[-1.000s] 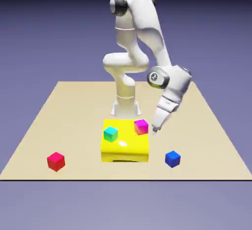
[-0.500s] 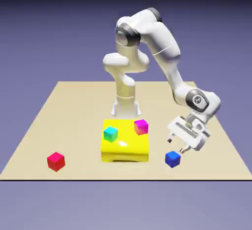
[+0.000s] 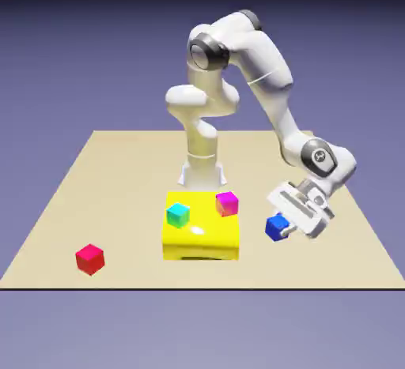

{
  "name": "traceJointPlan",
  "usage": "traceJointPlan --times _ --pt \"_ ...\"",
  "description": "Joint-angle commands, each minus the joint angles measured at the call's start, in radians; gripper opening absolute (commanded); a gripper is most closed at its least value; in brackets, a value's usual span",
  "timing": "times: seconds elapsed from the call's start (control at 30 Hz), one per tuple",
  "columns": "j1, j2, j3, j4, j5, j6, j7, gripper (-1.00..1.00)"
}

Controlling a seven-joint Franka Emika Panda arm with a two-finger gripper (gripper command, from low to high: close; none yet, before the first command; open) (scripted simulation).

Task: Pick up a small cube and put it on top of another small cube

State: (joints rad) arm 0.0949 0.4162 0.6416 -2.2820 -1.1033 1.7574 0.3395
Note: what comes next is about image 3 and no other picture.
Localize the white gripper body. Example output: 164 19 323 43
266 181 329 239

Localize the small blue cube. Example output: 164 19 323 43
264 213 291 243

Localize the small red cube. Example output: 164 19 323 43
74 243 106 277

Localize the small magenta cube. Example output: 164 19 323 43
215 190 240 217

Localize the large yellow box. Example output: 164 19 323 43
161 190 240 262

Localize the small cyan cube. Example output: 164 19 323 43
165 202 191 229

